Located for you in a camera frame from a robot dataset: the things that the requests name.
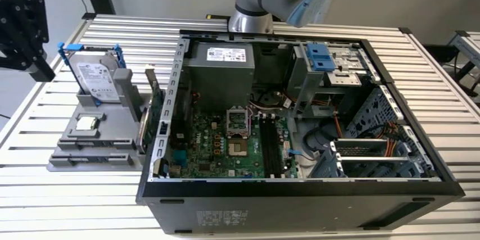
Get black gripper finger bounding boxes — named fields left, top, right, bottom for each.
left=2, top=0, right=57, bottom=83
left=0, top=23, right=29, bottom=69

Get black RAM slot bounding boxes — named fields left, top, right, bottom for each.
left=273, top=114, right=288, bottom=178
left=264, top=114, right=277, bottom=178
left=260, top=114, right=272, bottom=178
left=269, top=114, right=282, bottom=178

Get hard disk in blue carrier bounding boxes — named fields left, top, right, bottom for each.
left=57, top=42, right=126, bottom=107

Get silver CPU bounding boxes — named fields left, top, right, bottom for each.
left=74, top=116, right=98, bottom=131

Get grey parts rack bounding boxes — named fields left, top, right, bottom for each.
left=45, top=67, right=150, bottom=172

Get green graphics card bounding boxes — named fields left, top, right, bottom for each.
left=136, top=64, right=168, bottom=155

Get grey power supply unit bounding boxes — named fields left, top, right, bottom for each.
left=185, top=42, right=256, bottom=111

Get blue expansion slot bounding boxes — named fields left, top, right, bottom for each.
left=172, top=151, right=188, bottom=167

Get metal socket cover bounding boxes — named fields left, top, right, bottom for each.
left=224, top=106, right=250, bottom=137

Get thin locking lever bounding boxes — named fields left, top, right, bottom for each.
left=246, top=107, right=254, bottom=138

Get CPU socket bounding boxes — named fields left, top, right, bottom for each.
left=226, top=135, right=250, bottom=158

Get green motherboard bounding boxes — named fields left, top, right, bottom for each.
left=168, top=109, right=301, bottom=179

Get blue drive latch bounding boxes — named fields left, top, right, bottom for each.
left=305, top=42, right=333, bottom=73

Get black open PC case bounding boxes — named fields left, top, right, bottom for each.
left=134, top=28, right=465, bottom=235

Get silver disk bay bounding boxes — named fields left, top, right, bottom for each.
left=310, top=126, right=438, bottom=179

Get black joint block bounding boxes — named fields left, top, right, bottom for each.
left=422, top=43, right=460, bottom=64

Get slatted metal side table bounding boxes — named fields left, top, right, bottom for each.
left=441, top=29, right=480, bottom=96

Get orange drive wires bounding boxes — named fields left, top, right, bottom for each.
left=309, top=96, right=334, bottom=108

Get black looped cable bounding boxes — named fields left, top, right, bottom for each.
left=302, top=126, right=333, bottom=158

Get thin orange wire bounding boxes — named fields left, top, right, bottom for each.
left=332, top=112, right=342, bottom=139

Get orange yellow wire bundle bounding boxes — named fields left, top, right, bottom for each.
left=378, top=121, right=409, bottom=159

